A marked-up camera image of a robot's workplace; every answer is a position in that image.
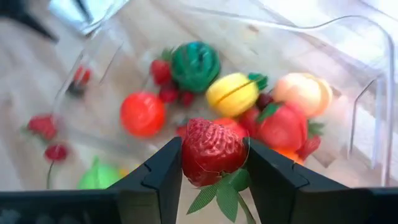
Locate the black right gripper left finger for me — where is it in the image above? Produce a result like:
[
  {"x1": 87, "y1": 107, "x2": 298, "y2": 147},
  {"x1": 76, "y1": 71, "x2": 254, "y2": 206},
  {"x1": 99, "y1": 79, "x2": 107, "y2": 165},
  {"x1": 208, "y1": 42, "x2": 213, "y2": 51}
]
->
[{"x1": 0, "y1": 136, "x2": 183, "y2": 224}]

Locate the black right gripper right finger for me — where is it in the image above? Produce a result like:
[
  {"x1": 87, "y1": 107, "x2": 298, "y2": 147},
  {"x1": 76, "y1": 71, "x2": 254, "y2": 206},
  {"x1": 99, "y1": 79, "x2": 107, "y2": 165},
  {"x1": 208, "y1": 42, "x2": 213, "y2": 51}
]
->
[{"x1": 244, "y1": 138, "x2": 398, "y2": 224}]

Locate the orange toy orange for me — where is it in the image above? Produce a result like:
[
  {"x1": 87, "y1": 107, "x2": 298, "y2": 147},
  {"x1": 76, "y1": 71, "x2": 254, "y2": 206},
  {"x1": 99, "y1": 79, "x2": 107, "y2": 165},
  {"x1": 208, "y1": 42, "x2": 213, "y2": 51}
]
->
[{"x1": 273, "y1": 147, "x2": 304, "y2": 166}]

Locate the light green toy melon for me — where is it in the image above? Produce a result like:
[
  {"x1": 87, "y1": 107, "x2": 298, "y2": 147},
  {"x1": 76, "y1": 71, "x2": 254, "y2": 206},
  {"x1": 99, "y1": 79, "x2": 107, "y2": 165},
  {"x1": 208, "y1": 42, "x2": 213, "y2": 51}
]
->
[{"x1": 76, "y1": 156, "x2": 123, "y2": 190}]

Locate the red toy apple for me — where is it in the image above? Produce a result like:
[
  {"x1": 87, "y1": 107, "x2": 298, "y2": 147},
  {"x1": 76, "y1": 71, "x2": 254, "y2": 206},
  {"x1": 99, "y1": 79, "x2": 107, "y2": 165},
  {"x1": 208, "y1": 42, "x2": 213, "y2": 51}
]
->
[{"x1": 256, "y1": 102, "x2": 309, "y2": 153}]

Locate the red toy tomato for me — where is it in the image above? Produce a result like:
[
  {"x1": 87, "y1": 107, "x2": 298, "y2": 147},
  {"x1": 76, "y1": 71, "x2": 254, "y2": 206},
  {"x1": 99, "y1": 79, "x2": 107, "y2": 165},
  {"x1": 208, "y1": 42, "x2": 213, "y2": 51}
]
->
[{"x1": 119, "y1": 91, "x2": 167, "y2": 138}]

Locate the pink toy peach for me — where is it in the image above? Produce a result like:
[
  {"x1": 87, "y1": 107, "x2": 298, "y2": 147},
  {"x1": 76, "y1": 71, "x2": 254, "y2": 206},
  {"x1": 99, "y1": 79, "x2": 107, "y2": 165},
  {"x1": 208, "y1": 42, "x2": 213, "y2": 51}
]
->
[{"x1": 272, "y1": 72, "x2": 333, "y2": 118}]

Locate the yellow toy lemon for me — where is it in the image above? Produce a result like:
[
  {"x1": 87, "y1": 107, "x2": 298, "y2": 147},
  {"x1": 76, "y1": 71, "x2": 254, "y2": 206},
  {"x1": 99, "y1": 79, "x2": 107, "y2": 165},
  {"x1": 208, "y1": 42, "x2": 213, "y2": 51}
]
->
[{"x1": 205, "y1": 72, "x2": 269, "y2": 118}]

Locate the clear plastic container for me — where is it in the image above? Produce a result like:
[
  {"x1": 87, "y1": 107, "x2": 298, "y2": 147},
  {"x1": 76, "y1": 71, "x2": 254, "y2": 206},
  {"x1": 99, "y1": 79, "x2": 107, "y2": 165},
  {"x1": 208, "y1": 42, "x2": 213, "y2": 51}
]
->
[{"x1": 51, "y1": 0, "x2": 397, "y2": 189}]

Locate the white folded cloth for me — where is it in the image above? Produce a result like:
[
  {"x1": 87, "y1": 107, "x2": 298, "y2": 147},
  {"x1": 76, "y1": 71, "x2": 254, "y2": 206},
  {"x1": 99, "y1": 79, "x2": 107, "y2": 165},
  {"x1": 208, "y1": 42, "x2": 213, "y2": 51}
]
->
[{"x1": 48, "y1": 0, "x2": 130, "y2": 35}]

